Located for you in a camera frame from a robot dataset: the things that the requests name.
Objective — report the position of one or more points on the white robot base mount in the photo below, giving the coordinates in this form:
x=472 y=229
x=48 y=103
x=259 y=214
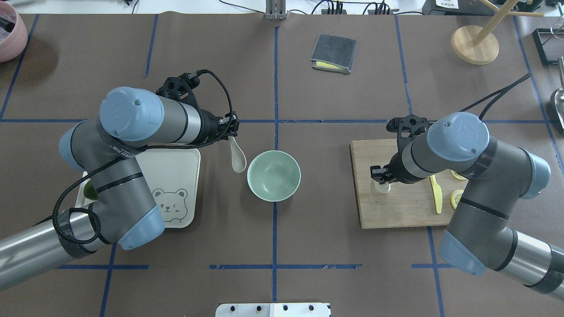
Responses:
x=285 y=309

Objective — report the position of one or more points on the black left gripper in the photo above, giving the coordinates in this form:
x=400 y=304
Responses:
x=210 y=127

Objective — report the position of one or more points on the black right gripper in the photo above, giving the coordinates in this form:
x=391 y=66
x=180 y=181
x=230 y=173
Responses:
x=400 y=171

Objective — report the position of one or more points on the upper lemon slice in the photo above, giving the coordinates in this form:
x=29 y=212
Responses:
x=457 y=176

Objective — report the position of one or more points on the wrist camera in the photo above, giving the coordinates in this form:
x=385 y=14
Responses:
x=407 y=129
x=180 y=88

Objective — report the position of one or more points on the aluminium frame post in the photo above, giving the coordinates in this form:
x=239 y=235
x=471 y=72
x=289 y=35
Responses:
x=275 y=10

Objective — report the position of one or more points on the beige spoon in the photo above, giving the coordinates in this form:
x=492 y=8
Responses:
x=238 y=158

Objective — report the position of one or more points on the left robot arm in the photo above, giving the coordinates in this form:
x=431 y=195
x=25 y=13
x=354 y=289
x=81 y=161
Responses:
x=130 y=120

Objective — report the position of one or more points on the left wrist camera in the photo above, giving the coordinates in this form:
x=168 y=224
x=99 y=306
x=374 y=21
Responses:
x=180 y=88

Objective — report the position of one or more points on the metal scoop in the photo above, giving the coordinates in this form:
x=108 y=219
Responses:
x=557 y=99

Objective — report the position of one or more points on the yellow plastic knife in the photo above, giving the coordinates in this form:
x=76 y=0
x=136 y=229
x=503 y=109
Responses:
x=437 y=194

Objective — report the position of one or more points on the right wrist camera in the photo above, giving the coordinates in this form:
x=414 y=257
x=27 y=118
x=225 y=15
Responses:
x=407 y=129

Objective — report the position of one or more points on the bamboo cutting board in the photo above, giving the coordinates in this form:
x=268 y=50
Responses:
x=406 y=205

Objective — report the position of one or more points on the light green bowl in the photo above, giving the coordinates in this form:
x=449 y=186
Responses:
x=273 y=176

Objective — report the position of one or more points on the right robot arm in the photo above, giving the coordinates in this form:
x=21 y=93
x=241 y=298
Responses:
x=499 y=174

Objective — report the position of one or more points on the yellow sponge cloth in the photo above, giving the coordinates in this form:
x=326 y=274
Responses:
x=319 y=65

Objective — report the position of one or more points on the white bear tray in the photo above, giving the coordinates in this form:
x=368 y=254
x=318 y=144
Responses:
x=172 y=177

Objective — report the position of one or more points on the pink bowl with ice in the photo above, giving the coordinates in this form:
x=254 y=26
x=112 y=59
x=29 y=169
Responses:
x=12 y=43

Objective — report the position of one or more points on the dark tray with glasses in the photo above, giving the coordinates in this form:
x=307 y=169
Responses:
x=549 y=44

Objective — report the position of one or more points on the wooden mug tree stand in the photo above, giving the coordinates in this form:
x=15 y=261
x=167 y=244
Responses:
x=477 y=45

